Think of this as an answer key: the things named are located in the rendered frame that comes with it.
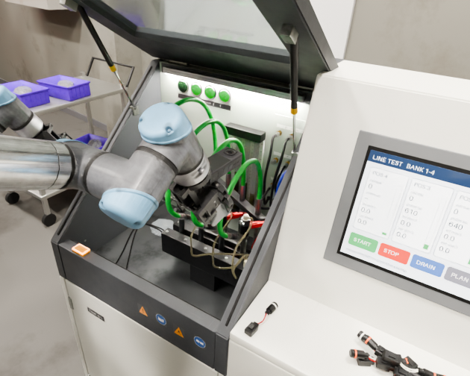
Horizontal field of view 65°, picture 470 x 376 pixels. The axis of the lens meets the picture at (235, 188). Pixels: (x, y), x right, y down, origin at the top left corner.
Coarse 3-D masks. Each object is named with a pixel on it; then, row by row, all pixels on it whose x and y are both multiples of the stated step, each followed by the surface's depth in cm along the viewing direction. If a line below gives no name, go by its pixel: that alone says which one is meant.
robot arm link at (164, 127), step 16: (144, 112) 57; (160, 112) 56; (176, 112) 55; (144, 128) 55; (160, 128) 54; (176, 128) 54; (144, 144) 56; (160, 144) 55; (176, 144) 56; (192, 144) 59; (176, 160) 57; (192, 160) 61
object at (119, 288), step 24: (72, 240) 123; (72, 264) 121; (96, 264) 114; (96, 288) 119; (120, 288) 111; (144, 288) 106; (120, 312) 118; (168, 312) 102; (192, 312) 100; (168, 336) 108; (192, 336) 101
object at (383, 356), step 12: (360, 336) 89; (372, 348) 86; (384, 348) 86; (360, 360) 85; (372, 360) 85; (384, 360) 83; (396, 360) 82; (408, 360) 85; (396, 372) 81; (408, 372) 81; (420, 372) 81; (432, 372) 81
